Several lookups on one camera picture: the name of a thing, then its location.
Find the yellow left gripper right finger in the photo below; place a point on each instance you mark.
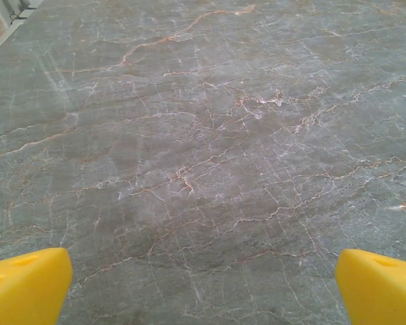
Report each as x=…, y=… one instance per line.
x=382, y=294

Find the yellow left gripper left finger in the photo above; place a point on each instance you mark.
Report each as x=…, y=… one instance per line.
x=23, y=291

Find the aluminium table side rail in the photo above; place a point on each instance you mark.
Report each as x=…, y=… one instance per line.
x=10, y=30

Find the aluminium corner post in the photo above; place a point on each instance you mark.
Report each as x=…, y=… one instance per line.
x=20, y=7

